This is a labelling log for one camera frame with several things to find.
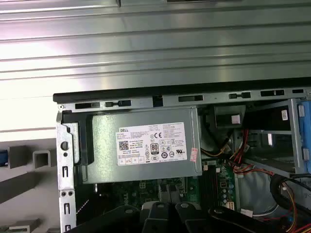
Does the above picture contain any black RAM slot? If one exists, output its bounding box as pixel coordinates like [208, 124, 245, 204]
[210, 165, 218, 207]
[203, 165, 211, 207]

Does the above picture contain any black PC case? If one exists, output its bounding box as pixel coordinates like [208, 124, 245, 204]
[52, 77, 311, 233]

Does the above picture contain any orange red power wire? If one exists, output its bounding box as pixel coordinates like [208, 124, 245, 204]
[279, 182, 311, 233]

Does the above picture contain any grey power supply unit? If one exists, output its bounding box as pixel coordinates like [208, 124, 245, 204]
[81, 108, 204, 184]

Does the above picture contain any green motherboard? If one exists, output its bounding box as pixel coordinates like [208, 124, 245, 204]
[75, 159, 240, 224]

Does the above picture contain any coloured supply wire bundle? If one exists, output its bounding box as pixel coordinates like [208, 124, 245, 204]
[203, 128, 276, 179]

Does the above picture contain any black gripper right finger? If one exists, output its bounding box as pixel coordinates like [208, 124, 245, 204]
[175, 202, 276, 233]

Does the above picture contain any metal optical drive cage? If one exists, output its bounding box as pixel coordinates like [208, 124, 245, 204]
[239, 98, 311, 179]

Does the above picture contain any grey parts rack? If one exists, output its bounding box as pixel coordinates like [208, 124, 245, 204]
[0, 138, 60, 233]

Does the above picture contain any black cable bundle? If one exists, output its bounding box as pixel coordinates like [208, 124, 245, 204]
[269, 174, 311, 219]

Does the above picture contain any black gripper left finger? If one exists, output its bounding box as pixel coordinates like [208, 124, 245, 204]
[65, 201, 171, 233]

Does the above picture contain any blue drive latch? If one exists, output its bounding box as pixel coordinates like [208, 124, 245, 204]
[296, 98, 311, 174]

